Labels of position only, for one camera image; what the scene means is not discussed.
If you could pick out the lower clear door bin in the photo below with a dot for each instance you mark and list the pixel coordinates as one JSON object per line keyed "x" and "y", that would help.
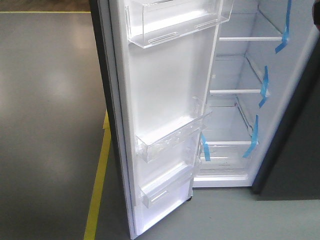
{"x": 169, "y": 180}

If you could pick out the clear door bin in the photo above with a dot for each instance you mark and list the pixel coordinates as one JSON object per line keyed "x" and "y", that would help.
{"x": 149, "y": 145}
{"x": 153, "y": 22}
{"x": 169, "y": 180}

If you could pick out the fridge door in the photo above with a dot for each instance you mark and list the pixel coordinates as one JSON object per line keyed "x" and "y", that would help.
{"x": 145, "y": 88}

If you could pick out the upper clear door bin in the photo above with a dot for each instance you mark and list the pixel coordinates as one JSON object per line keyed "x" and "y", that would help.
{"x": 153, "y": 22}

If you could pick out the white open fridge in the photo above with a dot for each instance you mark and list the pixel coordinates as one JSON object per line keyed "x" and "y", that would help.
{"x": 261, "y": 55}

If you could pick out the middle clear door bin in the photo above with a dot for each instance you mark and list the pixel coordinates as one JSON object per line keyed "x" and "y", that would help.
{"x": 149, "y": 145}

